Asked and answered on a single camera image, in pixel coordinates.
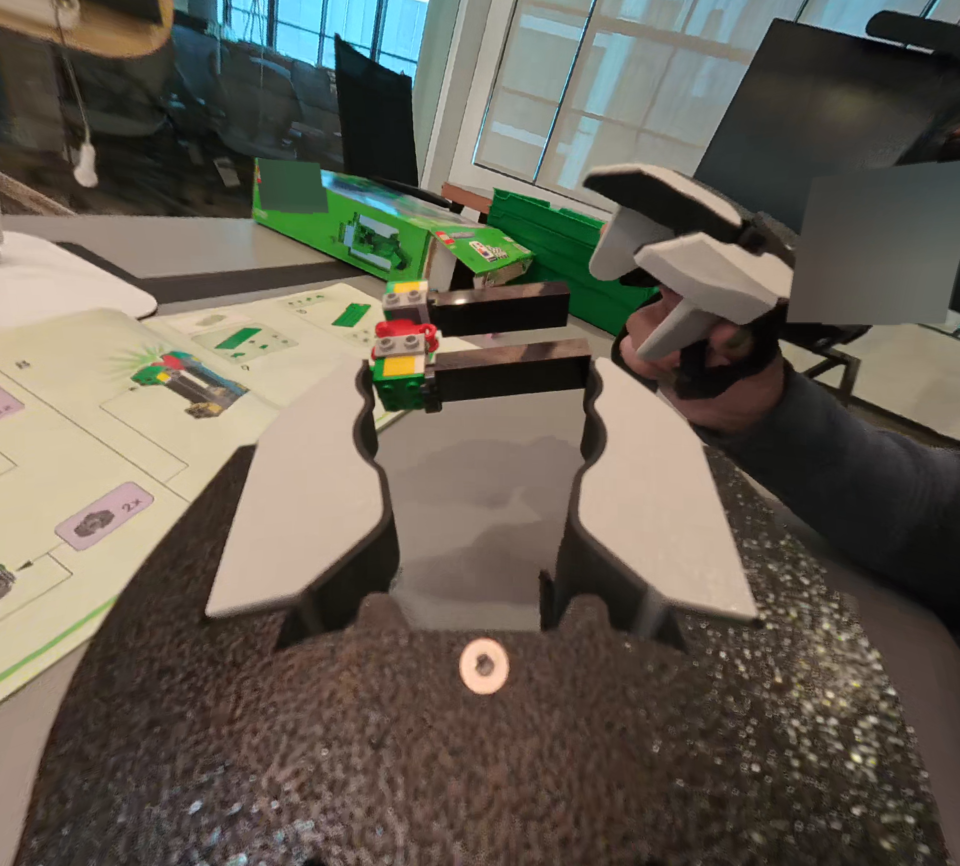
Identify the brown wooden table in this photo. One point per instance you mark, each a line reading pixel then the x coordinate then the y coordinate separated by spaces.
pixel 465 195

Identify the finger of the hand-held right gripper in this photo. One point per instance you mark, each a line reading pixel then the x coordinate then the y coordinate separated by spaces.
pixel 660 195
pixel 720 274

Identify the black office chair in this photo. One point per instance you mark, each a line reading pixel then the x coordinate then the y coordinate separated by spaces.
pixel 915 28

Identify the person's right forearm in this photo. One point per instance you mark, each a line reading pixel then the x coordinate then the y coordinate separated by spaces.
pixel 847 476

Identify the large white-framed window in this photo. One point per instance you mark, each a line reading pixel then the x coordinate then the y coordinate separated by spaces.
pixel 645 41

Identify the large black monitor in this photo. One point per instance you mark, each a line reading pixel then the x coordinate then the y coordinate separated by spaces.
pixel 817 124

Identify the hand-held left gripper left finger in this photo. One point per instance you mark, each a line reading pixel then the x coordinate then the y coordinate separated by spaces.
pixel 300 506

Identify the small black monitor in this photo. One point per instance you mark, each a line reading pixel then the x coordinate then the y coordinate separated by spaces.
pixel 375 116

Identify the black desk mat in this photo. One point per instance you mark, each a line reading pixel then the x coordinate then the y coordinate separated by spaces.
pixel 225 274

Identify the green plastic crate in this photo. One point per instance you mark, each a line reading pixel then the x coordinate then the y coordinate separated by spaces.
pixel 555 236

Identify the grey desk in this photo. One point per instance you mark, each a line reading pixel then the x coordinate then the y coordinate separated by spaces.
pixel 472 484

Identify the person's right hand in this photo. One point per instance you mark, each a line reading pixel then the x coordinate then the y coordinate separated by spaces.
pixel 720 394

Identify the toy brick instruction booklet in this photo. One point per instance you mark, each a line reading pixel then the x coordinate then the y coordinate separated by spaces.
pixel 112 394

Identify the toy brick assembly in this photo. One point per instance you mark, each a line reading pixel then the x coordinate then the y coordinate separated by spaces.
pixel 502 307

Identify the green toy box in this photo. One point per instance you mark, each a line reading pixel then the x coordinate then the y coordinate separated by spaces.
pixel 375 221

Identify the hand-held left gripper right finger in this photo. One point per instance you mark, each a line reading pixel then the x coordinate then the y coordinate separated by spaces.
pixel 652 506

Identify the white stand base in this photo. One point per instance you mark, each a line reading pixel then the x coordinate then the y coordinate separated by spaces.
pixel 52 281

